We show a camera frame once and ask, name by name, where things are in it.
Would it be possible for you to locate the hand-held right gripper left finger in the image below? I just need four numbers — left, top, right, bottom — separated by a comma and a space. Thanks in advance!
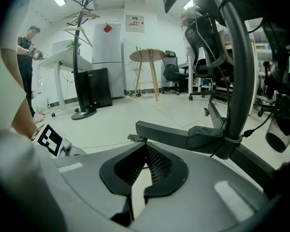
53, 141, 147, 228

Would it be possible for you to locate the green potted plant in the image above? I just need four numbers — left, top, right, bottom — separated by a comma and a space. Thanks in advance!
66, 39, 81, 56

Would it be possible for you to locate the black coat rack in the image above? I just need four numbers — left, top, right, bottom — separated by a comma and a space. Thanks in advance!
67, 0, 100, 121

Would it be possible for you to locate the white box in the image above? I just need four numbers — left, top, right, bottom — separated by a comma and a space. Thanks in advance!
51, 40, 75, 56

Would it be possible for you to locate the person's white t-shirt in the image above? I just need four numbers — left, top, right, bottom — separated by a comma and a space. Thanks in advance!
0, 41, 28, 131

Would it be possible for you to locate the white wall poster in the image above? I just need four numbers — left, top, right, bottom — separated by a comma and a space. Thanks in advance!
125, 14, 146, 34

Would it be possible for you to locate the grey refrigerator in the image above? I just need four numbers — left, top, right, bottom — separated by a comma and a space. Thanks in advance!
91, 22, 127, 99

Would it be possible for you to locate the small black cabinet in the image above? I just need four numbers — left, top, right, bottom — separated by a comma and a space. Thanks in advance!
75, 67, 113, 110

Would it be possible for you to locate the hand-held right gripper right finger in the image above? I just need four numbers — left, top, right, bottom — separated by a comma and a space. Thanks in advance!
130, 141, 281, 232

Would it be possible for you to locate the wooden clothes hanger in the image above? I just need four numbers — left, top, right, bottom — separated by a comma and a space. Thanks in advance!
63, 10, 102, 19
62, 26, 93, 47

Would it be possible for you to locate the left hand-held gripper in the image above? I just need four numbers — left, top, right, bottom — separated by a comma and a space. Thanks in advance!
30, 123, 87, 160

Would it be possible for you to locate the black office chair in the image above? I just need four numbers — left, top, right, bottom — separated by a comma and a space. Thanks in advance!
257, 43, 290, 118
184, 14, 234, 102
161, 49, 189, 96

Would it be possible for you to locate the white desk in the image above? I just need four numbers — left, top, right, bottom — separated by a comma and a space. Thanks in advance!
39, 49, 93, 117

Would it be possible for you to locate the round light wooden table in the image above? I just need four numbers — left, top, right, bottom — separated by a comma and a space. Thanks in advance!
129, 47, 167, 102

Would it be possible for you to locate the black television stand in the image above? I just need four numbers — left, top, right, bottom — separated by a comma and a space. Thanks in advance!
134, 0, 283, 193

